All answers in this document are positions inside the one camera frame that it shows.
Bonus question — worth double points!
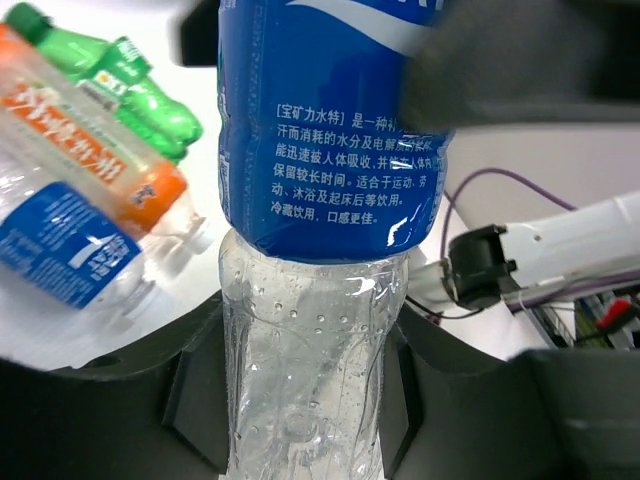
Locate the orange label bottle cap down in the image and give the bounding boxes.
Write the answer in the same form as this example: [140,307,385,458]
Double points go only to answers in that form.
[1,25,214,254]

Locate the blue label bottle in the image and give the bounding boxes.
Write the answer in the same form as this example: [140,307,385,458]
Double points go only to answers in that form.
[1,152,163,320]

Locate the blue Pocari Sweat bottle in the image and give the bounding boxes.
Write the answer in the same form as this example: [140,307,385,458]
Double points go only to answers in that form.
[218,1,450,479]

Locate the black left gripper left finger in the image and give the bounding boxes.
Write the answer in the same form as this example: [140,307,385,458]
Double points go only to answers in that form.
[1,293,229,480]

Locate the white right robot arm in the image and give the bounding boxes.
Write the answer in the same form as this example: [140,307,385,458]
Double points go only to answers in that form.
[407,192,639,314]

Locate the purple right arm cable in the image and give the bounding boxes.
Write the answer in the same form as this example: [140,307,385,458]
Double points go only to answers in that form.
[439,167,640,306]

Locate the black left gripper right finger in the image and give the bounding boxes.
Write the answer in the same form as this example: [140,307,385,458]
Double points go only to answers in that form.
[384,307,639,480]

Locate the green Sprite bottle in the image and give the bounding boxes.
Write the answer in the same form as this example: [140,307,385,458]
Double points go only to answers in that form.
[5,2,203,163]

